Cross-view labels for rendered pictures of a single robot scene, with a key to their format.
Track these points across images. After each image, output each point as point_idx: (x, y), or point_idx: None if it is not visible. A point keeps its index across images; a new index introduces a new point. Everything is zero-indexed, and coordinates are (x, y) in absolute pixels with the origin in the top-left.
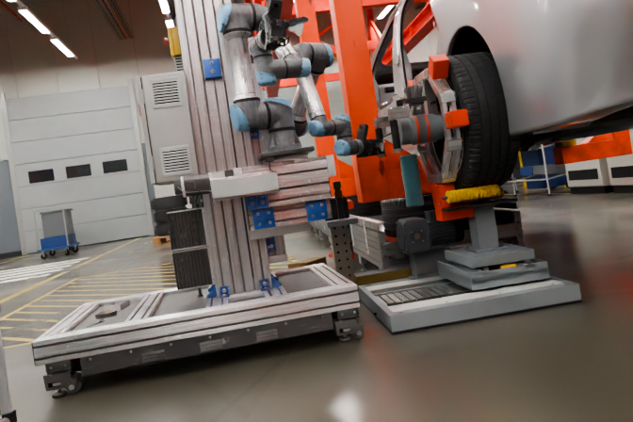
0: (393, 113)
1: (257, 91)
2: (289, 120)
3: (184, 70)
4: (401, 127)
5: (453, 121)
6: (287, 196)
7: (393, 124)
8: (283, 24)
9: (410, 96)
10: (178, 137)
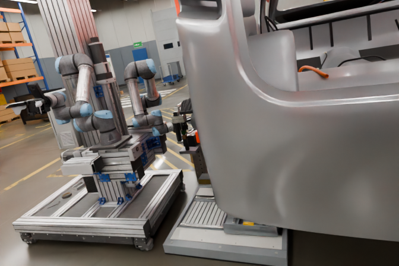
0: (173, 120)
1: (107, 97)
2: (106, 126)
3: (65, 88)
4: (190, 120)
5: (197, 139)
6: (110, 169)
7: (174, 126)
8: (34, 104)
9: (182, 110)
10: (66, 127)
